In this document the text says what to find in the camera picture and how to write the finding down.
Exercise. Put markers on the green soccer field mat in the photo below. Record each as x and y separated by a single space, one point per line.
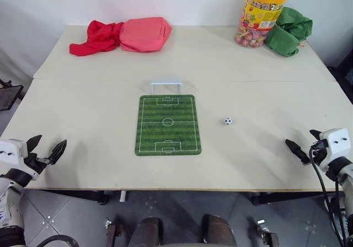
167 124

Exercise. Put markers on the white table bracket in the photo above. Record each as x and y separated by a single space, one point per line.
123 196

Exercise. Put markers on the tiny soccer ball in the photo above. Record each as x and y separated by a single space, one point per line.
228 121

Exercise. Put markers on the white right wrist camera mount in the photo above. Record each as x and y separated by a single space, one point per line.
335 143

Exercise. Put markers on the pink fabric bag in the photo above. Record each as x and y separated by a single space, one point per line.
143 34

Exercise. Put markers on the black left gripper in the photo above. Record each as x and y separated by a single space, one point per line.
34 161

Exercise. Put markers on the red cloth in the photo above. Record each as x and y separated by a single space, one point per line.
96 38

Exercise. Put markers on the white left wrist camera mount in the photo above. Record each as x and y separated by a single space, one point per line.
12 151

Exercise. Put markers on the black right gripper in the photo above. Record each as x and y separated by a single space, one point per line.
317 156

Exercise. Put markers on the green cloth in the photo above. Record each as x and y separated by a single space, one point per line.
288 33

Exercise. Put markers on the black table frame bar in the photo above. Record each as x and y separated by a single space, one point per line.
289 198
80 196

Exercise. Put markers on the candy jar with orange lid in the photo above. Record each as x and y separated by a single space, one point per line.
259 18

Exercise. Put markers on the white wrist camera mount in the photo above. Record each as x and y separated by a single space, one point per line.
12 151
335 143

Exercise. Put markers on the black metal stand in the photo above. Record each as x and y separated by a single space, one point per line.
9 95

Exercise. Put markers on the dark cabinet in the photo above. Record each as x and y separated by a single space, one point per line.
343 76

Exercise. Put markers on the dark rounded shape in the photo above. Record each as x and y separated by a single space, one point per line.
219 230
147 231

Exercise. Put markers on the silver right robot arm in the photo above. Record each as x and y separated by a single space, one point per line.
344 181

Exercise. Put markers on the small white goal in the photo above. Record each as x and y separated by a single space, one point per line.
165 83

